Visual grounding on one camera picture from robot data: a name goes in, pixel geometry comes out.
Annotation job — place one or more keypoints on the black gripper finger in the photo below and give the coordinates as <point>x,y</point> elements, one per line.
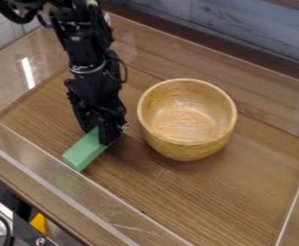
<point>87,118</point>
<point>111,127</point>

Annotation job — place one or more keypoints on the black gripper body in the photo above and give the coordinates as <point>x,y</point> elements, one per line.
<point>93,90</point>

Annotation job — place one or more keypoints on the green rectangular block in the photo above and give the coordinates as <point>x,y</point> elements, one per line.
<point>84,151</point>

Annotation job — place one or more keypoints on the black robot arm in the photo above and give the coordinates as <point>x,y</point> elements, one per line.
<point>85,36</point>

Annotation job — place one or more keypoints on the brown wooden bowl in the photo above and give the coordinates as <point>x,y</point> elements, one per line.
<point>187,117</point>

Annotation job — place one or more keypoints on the clear acrylic tray wall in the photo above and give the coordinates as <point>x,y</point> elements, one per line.
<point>79,205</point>

